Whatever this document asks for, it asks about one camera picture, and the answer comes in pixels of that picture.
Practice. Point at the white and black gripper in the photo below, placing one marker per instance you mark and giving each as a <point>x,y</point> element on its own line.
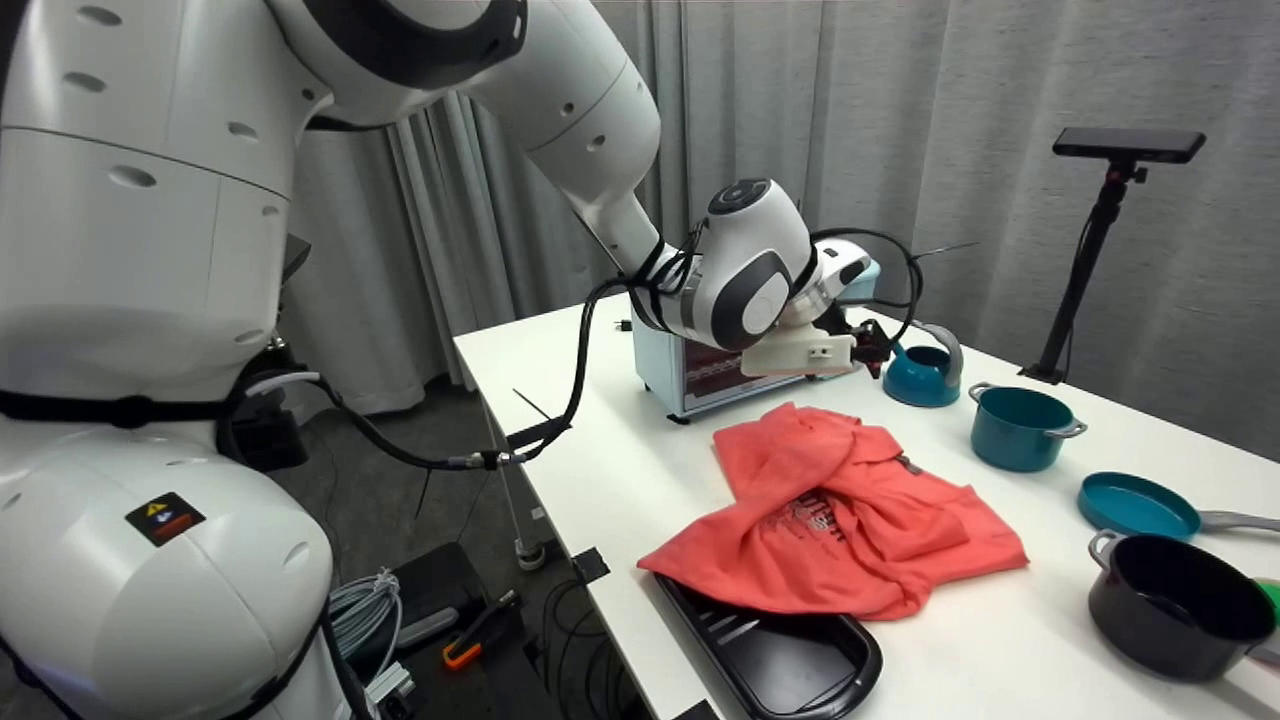
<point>807,354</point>

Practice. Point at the coral red printed shirt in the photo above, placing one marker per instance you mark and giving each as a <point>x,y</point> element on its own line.
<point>854,534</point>

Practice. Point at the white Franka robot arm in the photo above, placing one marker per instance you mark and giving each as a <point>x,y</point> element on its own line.
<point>146,203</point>

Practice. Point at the teal kettle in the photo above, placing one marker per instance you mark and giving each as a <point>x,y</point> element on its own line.
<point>920,375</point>

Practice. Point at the light blue toaster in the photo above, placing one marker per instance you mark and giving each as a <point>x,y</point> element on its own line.
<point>665,380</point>

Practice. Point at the grey curtain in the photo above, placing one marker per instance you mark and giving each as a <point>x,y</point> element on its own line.
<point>935,132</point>

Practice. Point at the black stand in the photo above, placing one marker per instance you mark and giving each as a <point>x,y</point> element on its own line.
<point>1085,254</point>

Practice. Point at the black oval tray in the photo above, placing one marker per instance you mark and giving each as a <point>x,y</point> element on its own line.
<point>794,663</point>

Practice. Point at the short black tape strip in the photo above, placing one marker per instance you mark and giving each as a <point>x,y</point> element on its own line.
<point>589,564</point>

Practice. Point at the black cooking pot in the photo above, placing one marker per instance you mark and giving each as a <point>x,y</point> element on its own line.
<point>1172,604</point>

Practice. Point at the metal table leg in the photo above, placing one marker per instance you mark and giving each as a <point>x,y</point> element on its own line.
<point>528,551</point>

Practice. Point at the green object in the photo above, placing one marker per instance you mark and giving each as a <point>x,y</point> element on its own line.
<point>1269,603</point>

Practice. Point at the black floor box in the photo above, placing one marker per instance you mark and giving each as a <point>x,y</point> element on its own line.
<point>432,583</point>

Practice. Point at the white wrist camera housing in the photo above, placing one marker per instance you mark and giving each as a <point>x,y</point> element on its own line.
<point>838,265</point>

